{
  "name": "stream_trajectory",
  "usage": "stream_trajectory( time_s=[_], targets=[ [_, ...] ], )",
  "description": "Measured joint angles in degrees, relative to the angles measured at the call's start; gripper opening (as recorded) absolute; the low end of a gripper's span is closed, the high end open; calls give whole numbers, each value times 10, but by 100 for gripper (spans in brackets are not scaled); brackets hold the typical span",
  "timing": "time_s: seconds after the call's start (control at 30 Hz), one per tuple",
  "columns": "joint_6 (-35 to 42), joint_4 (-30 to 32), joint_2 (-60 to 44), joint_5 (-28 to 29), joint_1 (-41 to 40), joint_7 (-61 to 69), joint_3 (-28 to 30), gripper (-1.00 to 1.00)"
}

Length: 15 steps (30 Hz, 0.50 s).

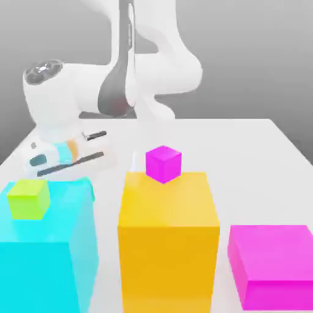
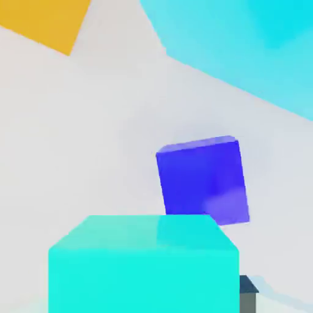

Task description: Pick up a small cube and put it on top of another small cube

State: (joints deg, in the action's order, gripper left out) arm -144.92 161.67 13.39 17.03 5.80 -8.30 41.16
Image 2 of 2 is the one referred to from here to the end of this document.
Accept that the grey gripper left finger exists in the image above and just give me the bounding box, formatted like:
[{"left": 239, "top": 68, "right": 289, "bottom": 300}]
[{"left": 14, "top": 301, "right": 49, "bottom": 313}]

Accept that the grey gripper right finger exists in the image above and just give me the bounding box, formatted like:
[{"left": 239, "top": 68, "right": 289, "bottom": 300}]
[{"left": 239, "top": 274, "right": 313, "bottom": 313}]

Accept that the small cyan cube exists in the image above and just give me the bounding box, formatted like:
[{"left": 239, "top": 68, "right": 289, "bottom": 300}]
[{"left": 48, "top": 214, "right": 240, "bottom": 313}]

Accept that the small blue cube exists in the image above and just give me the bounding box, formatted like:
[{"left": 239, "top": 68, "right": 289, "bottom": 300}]
[{"left": 155, "top": 135, "right": 251, "bottom": 226}]

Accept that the large light blue box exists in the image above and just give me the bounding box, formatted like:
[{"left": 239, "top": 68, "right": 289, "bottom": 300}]
[{"left": 139, "top": 0, "right": 313, "bottom": 122}]

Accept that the large orange box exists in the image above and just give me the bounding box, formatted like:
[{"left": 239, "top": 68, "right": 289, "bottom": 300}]
[{"left": 0, "top": 0, "right": 92, "bottom": 57}]

